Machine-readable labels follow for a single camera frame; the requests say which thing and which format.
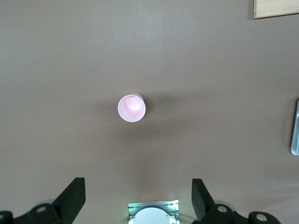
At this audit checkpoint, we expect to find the pink plastic cup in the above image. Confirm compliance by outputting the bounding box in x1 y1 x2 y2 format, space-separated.
117 92 147 123

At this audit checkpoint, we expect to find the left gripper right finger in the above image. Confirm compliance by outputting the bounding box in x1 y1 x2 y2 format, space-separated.
192 178 281 224

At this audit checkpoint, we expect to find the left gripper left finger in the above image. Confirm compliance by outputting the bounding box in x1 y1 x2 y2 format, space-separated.
0 177 86 224

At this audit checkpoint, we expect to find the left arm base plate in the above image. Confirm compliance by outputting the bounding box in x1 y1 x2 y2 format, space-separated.
127 199 180 224

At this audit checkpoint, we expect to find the wooden cutting board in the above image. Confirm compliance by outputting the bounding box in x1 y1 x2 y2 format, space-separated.
253 0 299 20

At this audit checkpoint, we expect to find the silver digital kitchen scale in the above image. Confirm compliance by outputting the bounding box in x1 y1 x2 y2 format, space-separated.
290 98 299 156

